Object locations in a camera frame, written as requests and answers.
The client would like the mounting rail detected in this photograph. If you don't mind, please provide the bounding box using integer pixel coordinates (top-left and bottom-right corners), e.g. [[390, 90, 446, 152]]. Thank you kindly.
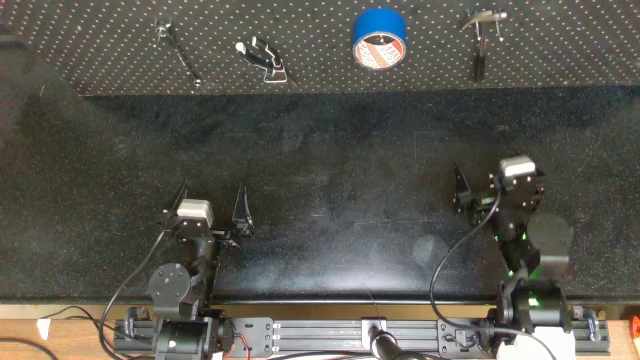
[[112, 303, 612, 360]]

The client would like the roll of blue tape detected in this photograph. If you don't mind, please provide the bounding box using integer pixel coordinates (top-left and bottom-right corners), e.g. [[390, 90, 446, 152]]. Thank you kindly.
[[351, 7, 408, 72]]

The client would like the hammer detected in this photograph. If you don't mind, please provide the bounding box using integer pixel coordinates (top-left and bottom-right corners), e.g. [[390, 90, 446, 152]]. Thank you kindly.
[[459, 8, 509, 84]]

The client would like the thin black wire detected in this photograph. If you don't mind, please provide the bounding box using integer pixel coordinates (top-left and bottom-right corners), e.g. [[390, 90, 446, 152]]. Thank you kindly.
[[33, 304, 119, 357], [0, 337, 60, 360]]

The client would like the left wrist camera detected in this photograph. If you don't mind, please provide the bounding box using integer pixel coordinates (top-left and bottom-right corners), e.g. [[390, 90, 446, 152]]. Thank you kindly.
[[175, 198, 216, 227]]

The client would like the black cable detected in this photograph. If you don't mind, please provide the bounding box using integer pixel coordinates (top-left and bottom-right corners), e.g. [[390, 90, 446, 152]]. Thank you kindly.
[[428, 185, 559, 360], [97, 230, 168, 360]]

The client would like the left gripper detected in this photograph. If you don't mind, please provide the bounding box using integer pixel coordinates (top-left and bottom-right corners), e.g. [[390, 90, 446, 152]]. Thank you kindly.
[[160, 181, 256, 247]]

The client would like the wrench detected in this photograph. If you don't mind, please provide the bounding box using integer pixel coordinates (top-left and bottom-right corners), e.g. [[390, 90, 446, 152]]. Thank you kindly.
[[153, 18, 204, 89]]

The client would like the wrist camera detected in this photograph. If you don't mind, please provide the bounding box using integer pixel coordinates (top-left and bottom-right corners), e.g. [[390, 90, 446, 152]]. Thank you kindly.
[[498, 154, 538, 182], [175, 198, 216, 227]]

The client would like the black pegboard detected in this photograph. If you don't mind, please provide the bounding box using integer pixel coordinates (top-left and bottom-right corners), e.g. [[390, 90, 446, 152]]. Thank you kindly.
[[0, 0, 640, 97]]

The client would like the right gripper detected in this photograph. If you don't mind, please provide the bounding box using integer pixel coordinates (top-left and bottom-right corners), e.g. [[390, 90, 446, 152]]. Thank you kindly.
[[452, 163, 547, 224]]

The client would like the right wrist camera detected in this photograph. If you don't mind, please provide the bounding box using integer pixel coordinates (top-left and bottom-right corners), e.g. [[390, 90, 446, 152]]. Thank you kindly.
[[498, 154, 538, 182]]

